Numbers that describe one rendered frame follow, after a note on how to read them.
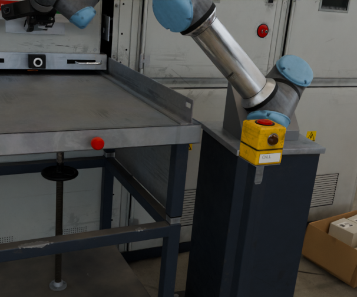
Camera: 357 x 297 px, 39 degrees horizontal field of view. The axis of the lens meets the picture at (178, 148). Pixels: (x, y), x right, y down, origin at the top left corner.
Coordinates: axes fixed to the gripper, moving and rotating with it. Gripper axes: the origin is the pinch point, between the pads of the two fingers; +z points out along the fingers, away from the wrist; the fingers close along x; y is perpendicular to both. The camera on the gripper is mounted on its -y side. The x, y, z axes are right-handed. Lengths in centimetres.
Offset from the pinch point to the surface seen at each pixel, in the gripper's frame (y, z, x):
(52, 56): 10.6, 8.9, -7.0
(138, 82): 32.2, -17.3, -25.9
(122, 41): 36.5, 3.0, -3.0
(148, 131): 19, -49, -50
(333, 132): 152, 23, -41
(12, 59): -4.0, 9.7, -8.2
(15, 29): -2.6, 5.2, 1.6
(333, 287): 123, 11, -112
